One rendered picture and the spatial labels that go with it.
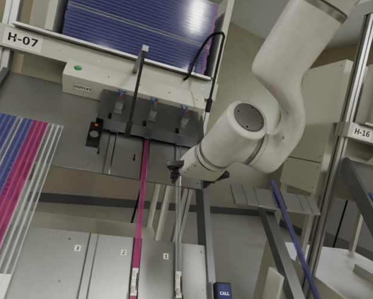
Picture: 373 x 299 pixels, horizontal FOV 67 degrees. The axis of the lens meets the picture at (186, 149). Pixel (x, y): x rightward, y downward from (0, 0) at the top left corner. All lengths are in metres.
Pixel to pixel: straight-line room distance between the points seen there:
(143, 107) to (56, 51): 0.35
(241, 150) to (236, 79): 4.33
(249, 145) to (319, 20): 0.22
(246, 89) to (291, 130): 4.45
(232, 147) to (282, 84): 0.14
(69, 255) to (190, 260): 0.30
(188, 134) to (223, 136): 0.43
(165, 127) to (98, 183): 3.09
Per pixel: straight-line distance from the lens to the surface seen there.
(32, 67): 1.27
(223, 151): 0.55
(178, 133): 0.93
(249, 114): 0.52
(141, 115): 0.94
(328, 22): 0.49
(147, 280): 0.76
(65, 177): 3.88
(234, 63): 4.84
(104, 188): 4.00
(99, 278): 0.74
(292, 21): 0.49
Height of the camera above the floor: 1.14
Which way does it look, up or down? 2 degrees down
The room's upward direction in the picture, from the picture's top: 12 degrees clockwise
